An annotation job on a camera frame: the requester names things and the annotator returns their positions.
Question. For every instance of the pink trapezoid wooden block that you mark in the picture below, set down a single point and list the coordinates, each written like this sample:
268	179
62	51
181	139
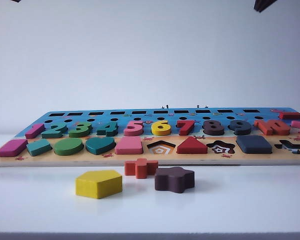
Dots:
128	147

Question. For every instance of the yellow pentagon wooden block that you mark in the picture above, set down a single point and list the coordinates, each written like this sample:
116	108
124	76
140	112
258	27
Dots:
97	185

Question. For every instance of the red wooden number seven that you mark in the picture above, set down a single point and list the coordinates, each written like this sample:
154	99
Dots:
186	130

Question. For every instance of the navy wooden number nine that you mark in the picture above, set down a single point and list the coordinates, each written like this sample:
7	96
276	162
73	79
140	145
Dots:
240	132

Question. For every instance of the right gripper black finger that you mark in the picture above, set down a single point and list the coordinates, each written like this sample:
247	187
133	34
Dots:
261	4

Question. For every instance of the brown wooden number eight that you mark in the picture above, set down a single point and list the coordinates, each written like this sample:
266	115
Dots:
215	133

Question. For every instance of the navy square wooden block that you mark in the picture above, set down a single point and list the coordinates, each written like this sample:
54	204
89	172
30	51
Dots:
253	145

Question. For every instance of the yellow wooden number six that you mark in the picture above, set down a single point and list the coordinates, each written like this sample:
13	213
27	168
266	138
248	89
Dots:
165	132

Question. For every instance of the teal wooden number four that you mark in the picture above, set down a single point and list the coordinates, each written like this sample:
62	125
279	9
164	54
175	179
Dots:
110	130

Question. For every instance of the magenta parallelogram wooden block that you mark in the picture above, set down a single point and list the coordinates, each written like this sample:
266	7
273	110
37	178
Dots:
11	148

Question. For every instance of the teal wooden number two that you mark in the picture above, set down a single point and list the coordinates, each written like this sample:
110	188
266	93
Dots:
50	135

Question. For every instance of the teal rectangle wooden block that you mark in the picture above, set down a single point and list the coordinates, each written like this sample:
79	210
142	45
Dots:
38	148

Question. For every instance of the magenta wooden number one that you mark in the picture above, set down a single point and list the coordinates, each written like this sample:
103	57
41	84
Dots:
35	132

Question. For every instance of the colourful wooden puzzle board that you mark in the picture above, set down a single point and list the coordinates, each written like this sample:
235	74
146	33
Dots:
65	158

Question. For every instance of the teal heart wooden block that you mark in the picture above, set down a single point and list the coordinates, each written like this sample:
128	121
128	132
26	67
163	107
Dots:
100	146

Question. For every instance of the green oval wooden block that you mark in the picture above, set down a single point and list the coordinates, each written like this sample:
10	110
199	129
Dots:
68	147

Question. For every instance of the pink wooden number five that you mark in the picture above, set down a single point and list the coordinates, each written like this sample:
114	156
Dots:
132	132

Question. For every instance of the orange cross wooden block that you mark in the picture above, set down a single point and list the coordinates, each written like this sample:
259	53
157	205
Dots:
140	169

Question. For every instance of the orange wooden number ten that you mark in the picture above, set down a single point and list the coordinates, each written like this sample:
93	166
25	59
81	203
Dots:
266	128

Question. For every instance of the red wooden sign piece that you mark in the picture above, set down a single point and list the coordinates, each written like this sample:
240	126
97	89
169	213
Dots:
291	116

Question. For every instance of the brown star wooden block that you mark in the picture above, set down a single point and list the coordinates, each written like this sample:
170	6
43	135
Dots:
172	181

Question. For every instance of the red triangle wooden block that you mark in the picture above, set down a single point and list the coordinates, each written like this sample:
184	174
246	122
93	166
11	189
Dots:
192	147

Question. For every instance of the green wooden number three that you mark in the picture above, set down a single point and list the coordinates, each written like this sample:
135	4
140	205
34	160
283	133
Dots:
77	134

